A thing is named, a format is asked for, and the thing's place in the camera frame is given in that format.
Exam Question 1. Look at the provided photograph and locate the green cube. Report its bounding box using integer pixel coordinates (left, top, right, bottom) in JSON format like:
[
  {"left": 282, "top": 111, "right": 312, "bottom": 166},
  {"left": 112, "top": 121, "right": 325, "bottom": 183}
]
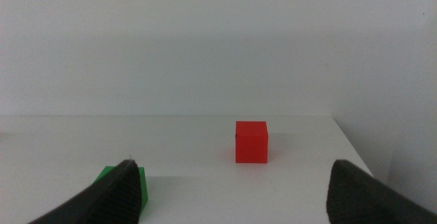
[{"left": 94, "top": 165, "right": 149, "bottom": 216}]

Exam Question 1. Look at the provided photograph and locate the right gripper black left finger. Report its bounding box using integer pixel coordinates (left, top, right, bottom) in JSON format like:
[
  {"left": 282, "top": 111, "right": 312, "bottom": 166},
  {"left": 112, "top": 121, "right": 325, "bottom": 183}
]
[{"left": 29, "top": 159, "right": 143, "bottom": 224}]

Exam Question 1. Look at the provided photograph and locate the red cube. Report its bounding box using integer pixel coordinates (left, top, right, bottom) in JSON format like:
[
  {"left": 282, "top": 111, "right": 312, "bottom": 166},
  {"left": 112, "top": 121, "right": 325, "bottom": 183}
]
[{"left": 235, "top": 120, "right": 269, "bottom": 165}]

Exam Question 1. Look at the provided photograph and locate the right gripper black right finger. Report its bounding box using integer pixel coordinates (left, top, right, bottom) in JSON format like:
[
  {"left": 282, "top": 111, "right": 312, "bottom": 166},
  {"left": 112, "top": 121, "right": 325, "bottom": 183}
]
[{"left": 326, "top": 159, "right": 437, "bottom": 224}]

